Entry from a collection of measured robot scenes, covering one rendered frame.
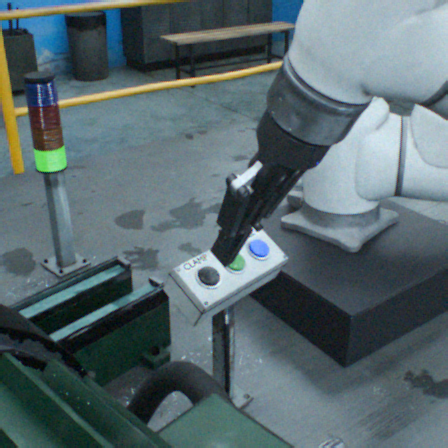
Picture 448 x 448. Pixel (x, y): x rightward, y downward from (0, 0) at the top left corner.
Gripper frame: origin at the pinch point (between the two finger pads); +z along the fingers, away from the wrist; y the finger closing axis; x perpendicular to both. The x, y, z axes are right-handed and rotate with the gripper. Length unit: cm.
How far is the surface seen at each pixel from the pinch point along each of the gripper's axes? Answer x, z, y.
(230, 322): 4.5, 17.7, -5.0
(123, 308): -9.4, 29.0, 1.3
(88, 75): -336, 309, -274
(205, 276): 0.0, 7.3, 1.0
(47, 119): -50, 27, -9
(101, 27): -352, 269, -290
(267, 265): 2.7, 8.1, -9.2
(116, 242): -35, 58, -24
